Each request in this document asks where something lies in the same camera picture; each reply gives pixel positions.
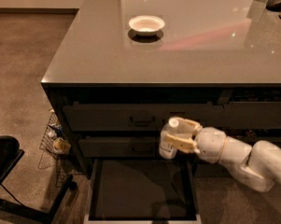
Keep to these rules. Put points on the open bottom left drawer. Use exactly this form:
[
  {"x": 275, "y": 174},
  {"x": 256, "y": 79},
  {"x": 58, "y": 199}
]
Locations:
[{"x": 141, "y": 191}]

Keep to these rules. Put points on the dark middle left drawer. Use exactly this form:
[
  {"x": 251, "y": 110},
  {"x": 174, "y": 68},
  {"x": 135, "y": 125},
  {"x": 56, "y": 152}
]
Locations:
[{"x": 117, "y": 147}]

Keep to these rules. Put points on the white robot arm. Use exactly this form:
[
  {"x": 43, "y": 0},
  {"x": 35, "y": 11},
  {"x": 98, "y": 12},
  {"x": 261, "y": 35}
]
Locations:
[{"x": 257, "y": 166}]

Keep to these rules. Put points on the dark top left drawer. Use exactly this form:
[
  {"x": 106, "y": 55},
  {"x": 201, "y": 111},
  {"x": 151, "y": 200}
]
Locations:
[{"x": 132, "y": 117}]

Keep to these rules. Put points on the dark top right drawer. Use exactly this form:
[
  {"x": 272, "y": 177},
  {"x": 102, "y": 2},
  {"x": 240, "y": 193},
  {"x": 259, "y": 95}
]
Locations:
[{"x": 265, "y": 115}]

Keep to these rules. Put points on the clear plastic water bottle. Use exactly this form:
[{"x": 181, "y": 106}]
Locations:
[{"x": 168, "y": 133}]

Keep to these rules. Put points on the wire basket with items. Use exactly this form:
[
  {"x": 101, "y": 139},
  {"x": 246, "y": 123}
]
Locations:
[{"x": 50, "y": 159}]

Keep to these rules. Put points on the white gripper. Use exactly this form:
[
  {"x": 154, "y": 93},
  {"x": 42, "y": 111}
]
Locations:
[{"x": 211, "y": 145}]

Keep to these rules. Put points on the white paper bowl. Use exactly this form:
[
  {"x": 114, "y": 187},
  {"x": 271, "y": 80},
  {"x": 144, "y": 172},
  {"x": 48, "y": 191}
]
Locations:
[{"x": 146, "y": 25}]

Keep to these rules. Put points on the dark kitchen counter cabinet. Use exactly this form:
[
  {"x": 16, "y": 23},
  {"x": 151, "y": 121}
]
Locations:
[{"x": 210, "y": 52}]

